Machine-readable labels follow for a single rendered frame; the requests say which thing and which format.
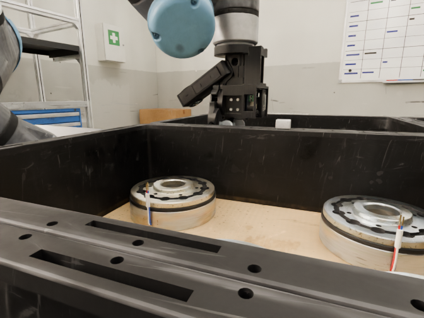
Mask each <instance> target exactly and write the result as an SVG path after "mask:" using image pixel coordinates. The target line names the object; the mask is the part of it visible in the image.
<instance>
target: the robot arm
mask: <svg viewBox="0 0 424 318"><path fill-rule="evenodd" d="M128 1H129V2H130V4H131V5H132V6H133V7H134V8H135V9H136V10H137V11H138V13H139V14H140V15H141V16H142V17H143V18H144V19H145V20H146V21H147V22H148V29H149V31H150V33H151V36H152V39H153V41H154V43H155V44H156V46H157V47H158V48H159V49H160V50H161V51H162V52H164V53H165V54H167V55H169V56H171V57H174V58H179V59H187V58H190V57H194V56H196V55H198V54H200V53H202V52H203V51H204V50H205V49H206V48H207V47H208V45H209V44H210V43H211V41H212V39H213V45H214V46H215V47H214V56H215V57H219V58H225V60H221V61H220V62H219V63H218V64H216V65H215V66H213V67H212V68H211V69H210V70H209V71H207V72H206V73H204V74H203V75H202V76H201V77H200V78H198V79H197V80H196V81H195V82H193V83H192V84H191V85H189V86H188V87H186V88H184V89H183V90H182V91H181V92H180V93H179V94H178V95H177V98H178V99H179V101H180V103H181V105H182V106H183V107H194V106H196V105H198V104H199V103H201V102H202V101H203V99H204V98H206V97H207V96H208V95H210V94H211V95H210V101H209V112H208V124H209V125H226V126H245V122H244V121H243V120H248V119H255V118H263V117H264V116H268V93H269V87H268V86H266V83H263V81H264V58H268V49H264V47H263V46H261V45H259V46H256V45H257V44H258V32H259V0H128ZM21 53H22V41H21V36H20V33H19V31H18V29H17V28H16V26H15V24H14V23H13V22H12V21H11V20H10V19H8V18H7V17H6V16H5V15H4V13H3V9H2V6H1V4H0V94H1V92H2V90H3V88H4V86H5V85H6V83H7V81H8V80H9V77H10V76H11V74H12V72H13V71H14V70H15V69H16V68H17V67H18V65H19V63H20V59H21ZM265 95H266V109H265ZM223 119H226V120H225V121H223ZM55 137H57V136H56V135H55V134H53V133H51V132H49V131H47V130H45V129H42V128H41V127H38V126H35V125H33V124H31V123H29V122H27V121H24V120H22V119H20V118H19V117H17V116H16V115H14V113H12V112H11V111H10V110H9V109H8V108H7V107H5V106H4V105H3V104H2V103H1V102H0V146H3V145H8V144H15V143H23V142H28V141H35V140H40V139H47V138H55Z"/></svg>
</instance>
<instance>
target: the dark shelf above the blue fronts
mask: <svg viewBox="0 0 424 318"><path fill-rule="evenodd" d="M21 41H22V53H28V54H38V55H43V56H49V58H53V57H62V56H71V55H78V54H79V51H80V47H79V46H77V45H71V44H64V43H59V42H52V41H48V40H41V39H37V38H30V37H23V36H21Z"/></svg>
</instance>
